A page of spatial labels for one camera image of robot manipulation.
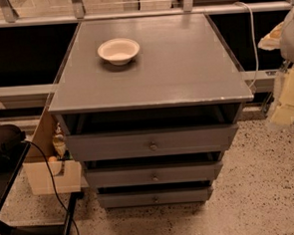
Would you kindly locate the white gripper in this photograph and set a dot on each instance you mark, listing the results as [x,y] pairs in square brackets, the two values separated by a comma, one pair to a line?
[292,39]

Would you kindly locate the grey drawer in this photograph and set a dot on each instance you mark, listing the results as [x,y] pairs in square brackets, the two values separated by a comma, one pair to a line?
[132,144]
[137,176]
[155,198]

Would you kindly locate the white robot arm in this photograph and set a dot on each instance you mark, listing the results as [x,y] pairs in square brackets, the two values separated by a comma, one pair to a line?
[282,37]

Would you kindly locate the grey drawer cabinet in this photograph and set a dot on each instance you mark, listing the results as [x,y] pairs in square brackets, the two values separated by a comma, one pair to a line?
[181,77]

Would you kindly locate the grey bottom drawer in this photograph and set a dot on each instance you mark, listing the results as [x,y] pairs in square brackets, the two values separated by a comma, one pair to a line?
[155,198]

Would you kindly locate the grey top drawer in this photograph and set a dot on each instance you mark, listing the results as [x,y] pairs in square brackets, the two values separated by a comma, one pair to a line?
[132,144]

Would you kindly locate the white paper bowl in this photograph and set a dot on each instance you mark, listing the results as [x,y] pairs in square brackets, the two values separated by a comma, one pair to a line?
[119,51]

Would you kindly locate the cardboard box with items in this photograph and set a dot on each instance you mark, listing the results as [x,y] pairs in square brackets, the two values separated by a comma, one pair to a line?
[46,173]

